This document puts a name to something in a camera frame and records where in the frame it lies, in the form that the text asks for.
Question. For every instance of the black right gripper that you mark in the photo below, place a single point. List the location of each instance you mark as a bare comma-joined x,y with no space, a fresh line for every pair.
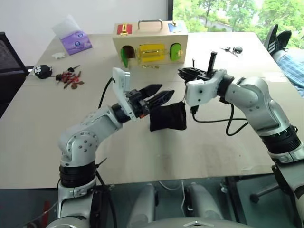
207,74

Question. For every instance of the brown coin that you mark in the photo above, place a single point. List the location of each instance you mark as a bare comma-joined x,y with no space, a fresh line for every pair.
81,83
75,87

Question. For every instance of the black-headed key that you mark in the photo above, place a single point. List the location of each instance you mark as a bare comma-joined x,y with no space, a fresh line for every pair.
71,69

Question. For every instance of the grey right robot leg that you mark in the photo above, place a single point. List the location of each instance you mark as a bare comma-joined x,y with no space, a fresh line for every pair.
202,204

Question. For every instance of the black shoe with white stripes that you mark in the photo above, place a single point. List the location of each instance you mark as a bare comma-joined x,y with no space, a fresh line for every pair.
283,39
272,40

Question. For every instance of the purple white tissue pack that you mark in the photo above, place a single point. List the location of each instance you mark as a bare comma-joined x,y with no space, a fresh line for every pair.
74,40

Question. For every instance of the black office chair base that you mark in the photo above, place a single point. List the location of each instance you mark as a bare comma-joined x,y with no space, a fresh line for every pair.
261,193

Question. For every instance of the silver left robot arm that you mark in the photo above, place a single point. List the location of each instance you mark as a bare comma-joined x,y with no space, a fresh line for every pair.
80,140

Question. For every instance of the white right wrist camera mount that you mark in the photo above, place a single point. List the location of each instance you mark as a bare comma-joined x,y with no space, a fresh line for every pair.
202,91

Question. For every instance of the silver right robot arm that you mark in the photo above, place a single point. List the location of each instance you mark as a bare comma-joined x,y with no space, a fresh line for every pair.
256,99

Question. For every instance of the black plush toy with face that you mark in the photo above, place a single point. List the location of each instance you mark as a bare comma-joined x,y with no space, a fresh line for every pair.
42,71

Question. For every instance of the black key fob with keys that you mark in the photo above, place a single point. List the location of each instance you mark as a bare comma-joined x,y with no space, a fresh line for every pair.
237,50

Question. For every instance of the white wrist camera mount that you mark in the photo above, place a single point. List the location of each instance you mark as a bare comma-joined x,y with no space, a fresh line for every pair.
202,91
121,80

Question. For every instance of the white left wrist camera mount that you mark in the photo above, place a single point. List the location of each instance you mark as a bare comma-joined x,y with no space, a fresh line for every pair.
121,80

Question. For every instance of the white crumpled paper scrap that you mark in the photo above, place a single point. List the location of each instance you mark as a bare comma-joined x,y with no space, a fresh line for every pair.
58,55

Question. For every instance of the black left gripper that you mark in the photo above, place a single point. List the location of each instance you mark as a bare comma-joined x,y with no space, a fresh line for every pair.
137,102

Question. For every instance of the black mesh office chair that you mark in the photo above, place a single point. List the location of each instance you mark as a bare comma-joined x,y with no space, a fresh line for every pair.
9,61

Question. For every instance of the grey robot torso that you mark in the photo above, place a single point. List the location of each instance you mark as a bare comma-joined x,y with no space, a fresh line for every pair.
194,223

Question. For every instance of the person's leg in blue jeans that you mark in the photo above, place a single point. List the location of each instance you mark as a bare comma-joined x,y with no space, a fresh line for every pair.
292,69

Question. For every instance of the small gold keys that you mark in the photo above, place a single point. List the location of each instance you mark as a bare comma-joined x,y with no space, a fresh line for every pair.
149,67

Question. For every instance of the red object under table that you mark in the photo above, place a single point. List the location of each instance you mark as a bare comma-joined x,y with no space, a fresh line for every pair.
46,209

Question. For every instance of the grey robot leg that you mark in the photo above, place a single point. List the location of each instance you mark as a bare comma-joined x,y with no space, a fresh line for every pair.
202,204
142,204

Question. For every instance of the grey left robot leg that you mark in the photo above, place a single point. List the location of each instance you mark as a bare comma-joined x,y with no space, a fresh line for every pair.
142,204

